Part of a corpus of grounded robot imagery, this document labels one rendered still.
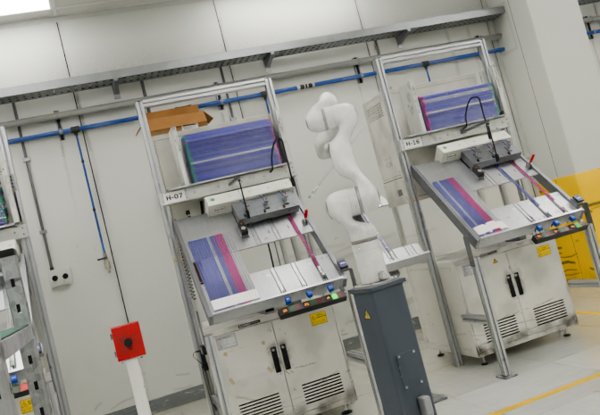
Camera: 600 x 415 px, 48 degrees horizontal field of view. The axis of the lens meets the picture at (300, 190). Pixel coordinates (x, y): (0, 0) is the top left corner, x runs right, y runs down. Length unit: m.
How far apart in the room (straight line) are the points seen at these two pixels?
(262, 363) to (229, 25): 2.95
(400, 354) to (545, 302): 1.57
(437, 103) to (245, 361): 1.91
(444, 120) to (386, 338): 1.76
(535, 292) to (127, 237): 2.83
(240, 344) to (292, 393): 0.37
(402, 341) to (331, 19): 3.52
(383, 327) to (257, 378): 0.97
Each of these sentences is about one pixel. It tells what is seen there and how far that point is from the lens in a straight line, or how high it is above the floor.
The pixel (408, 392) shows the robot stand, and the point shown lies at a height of 0.25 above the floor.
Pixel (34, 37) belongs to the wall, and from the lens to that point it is 5.45.
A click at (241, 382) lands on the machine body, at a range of 3.57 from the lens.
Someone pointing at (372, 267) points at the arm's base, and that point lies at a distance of 2.86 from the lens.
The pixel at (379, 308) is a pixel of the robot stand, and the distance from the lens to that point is 2.84.
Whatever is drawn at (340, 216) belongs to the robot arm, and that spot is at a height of 1.01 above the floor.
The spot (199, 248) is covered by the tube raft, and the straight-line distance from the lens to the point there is 3.50.
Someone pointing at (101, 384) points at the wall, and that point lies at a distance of 5.17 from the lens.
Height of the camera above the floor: 0.99
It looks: 4 degrees up
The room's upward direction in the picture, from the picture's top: 14 degrees counter-clockwise
